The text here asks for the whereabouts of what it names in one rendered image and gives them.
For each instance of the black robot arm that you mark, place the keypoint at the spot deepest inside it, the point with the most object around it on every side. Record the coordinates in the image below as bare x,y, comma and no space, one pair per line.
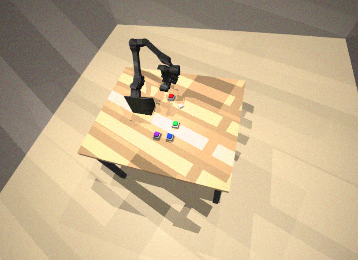
138,79

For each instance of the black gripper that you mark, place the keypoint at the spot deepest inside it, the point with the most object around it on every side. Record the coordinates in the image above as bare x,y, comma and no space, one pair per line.
165,86

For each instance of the red button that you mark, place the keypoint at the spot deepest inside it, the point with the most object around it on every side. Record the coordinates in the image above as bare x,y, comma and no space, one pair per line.
171,97

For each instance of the purple button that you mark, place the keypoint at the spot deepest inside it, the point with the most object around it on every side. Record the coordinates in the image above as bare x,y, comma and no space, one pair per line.
157,135

